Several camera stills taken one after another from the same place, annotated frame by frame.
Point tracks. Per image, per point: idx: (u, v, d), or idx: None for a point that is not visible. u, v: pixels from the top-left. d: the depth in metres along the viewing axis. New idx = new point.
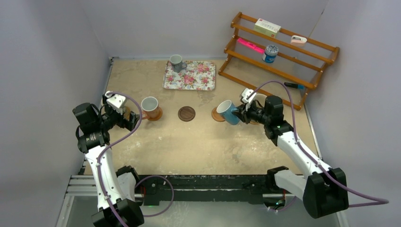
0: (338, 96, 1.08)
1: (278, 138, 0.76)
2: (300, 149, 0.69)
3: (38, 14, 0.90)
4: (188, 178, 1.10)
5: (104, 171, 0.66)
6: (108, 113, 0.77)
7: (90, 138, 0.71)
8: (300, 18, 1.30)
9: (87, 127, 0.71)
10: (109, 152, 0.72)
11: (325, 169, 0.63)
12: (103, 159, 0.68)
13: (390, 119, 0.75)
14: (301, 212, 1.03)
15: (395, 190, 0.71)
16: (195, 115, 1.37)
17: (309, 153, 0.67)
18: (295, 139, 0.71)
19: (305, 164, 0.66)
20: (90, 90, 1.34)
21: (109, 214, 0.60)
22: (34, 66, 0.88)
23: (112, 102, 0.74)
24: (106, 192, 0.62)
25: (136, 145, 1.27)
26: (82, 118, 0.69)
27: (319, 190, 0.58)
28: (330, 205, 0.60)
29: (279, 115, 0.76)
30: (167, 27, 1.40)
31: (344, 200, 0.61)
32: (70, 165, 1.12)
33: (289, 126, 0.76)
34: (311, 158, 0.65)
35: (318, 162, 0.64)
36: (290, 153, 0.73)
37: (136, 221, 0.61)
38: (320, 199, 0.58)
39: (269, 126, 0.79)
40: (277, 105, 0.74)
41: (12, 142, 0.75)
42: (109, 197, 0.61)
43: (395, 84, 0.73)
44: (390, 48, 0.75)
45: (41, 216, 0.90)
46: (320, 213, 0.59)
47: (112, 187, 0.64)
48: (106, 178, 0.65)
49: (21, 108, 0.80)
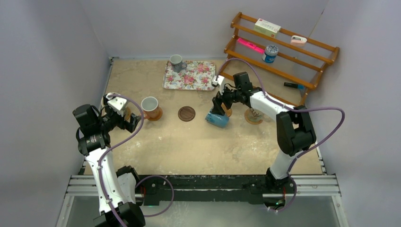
0: (337, 96, 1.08)
1: (251, 100, 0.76)
2: (268, 99, 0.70)
3: (37, 14, 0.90)
4: (188, 178, 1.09)
5: (105, 173, 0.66)
6: (109, 115, 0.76)
7: (90, 140, 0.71)
8: (300, 18, 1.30)
9: (87, 129, 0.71)
10: (109, 155, 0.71)
11: (291, 108, 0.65)
12: (105, 161, 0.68)
13: (390, 121, 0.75)
14: (301, 212, 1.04)
15: (397, 192, 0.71)
16: (195, 115, 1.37)
17: (276, 100, 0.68)
18: (264, 94, 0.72)
19: (274, 109, 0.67)
20: (90, 90, 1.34)
21: (111, 216, 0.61)
22: (34, 67, 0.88)
23: (114, 105, 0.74)
24: (108, 195, 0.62)
25: (137, 145, 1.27)
26: (82, 119, 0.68)
27: (286, 124, 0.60)
28: (300, 138, 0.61)
29: (248, 82, 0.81)
30: (167, 27, 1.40)
31: (313, 133, 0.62)
32: (70, 165, 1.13)
33: (259, 88, 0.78)
34: (278, 102, 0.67)
35: (284, 104, 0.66)
36: (264, 109, 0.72)
37: (136, 223, 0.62)
38: (289, 132, 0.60)
39: (242, 92, 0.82)
40: (242, 75, 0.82)
41: (12, 143, 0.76)
42: (111, 201, 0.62)
43: (396, 85, 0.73)
44: (391, 48, 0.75)
45: (41, 217, 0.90)
46: (293, 148, 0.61)
47: (114, 190, 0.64)
48: (107, 178, 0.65)
49: (21, 108, 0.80)
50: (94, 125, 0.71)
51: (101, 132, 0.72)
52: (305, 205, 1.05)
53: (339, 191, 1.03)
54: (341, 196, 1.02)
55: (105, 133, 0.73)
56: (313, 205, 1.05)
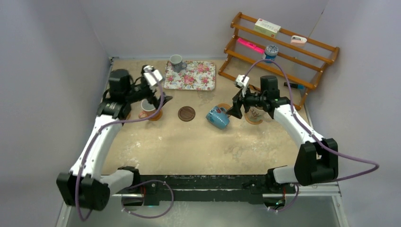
0: (337, 96, 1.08)
1: (275, 112, 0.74)
2: (296, 120, 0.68)
3: (38, 14, 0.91)
4: (188, 178, 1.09)
5: (98, 142, 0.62)
6: (141, 87, 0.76)
7: (110, 105, 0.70)
8: (300, 18, 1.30)
9: (114, 94, 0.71)
10: (115, 128, 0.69)
11: (318, 138, 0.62)
12: (106, 130, 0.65)
13: (390, 120, 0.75)
14: (300, 213, 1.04)
15: (396, 191, 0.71)
16: (195, 115, 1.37)
17: (304, 124, 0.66)
18: (292, 111, 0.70)
19: (298, 134, 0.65)
20: (90, 90, 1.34)
21: (73, 185, 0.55)
22: (34, 67, 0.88)
23: (147, 78, 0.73)
24: (85, 161, 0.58)
25: (136, 145, 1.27)
26: (112, 83, 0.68)
27: (310, 159, 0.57)
28: (320, 174, 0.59)
29: (275, 90, 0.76)
30: (167, 27, 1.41)
31: (335, 170, 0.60)
32: (69, 165, 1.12)
33: (286, 100, 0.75)
34: (306, 128, 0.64)
35: (312, 132, 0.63)
36: (288, 127, 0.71)
37: (90, 205, 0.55)
38: (310, 168, 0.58)
39: (267, 100, 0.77)
40: (272, 80, 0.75)
41: (12, 143, 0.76)
42: (84, 167, 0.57)
43: (395, 85, 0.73)
44: (391, 48, 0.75)
45: (41, 217, 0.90)
46: (309, 181, 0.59)
47: (93, 160, 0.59)
48: (96, 146, 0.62)
49: (21, 108, 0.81)
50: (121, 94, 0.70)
51: (124, 104, 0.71)
52: (304, 204, 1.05)
53: (339, 192, 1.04)
54: (341, 196, 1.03)
55: (125, 108, 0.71)
56: (313, 205, 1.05)
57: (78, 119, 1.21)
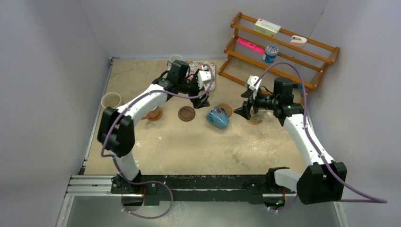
0: (337, 96, 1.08)
1: (285, 120, 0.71)
2: (308, 136, 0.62)
3: (38, 14, 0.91)
4: (188, 178, 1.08)
5: (146, 98, 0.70)
6: (191, 82, 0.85)
7: (164, 82, 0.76)
8: (300, 18, 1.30)
9: (170, 75, 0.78)
10: (159, 100, 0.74)
11: (328, 161, 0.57)
12: (155, 94, 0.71)
13: (389, 120, 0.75)
14: (300, 213, 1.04)
15: (396, 191, 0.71)
16: (195, 115, 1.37)
17: (315, 142, 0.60)
18: (304, 124, 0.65)
19: (307, 152, 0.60)
20: (90, 90, 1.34)
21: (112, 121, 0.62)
22: (34, 67, 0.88)
23: (201, 75, 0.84)
24: (130, 105, 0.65)
25: (136, 145, 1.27)
26: (175, 67, 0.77)
27: (315, 181, 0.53)
28: (322, 195, 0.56)
29: (289, 95, 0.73)
30: (167, 27, 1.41)
31: (338, 193, 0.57)
32: (70, 165, 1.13)
33: (300, 108, 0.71)
34: (316, 147, 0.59)
35: (322, 153, 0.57)
36: (296, 139, 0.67)
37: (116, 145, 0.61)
38: (314, 189, 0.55)
39: (279, 105, 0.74)
40: (287, 84, 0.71)
41: (12, 144, 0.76)
42: (127, 110, 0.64)
43: (394, 85, 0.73)
44: (390, 48, 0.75)
45: (41, 217, 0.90)
46: (309, 200, 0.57)
47: (137, 108, 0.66)
48: (144, 100, 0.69)
49: (21, 108, 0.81)
50: (177, 78, 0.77)
51: (175, 85, 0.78)
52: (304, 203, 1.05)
53: None
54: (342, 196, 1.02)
55: (174, 87, 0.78)
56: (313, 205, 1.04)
57: (78, 119, 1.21)
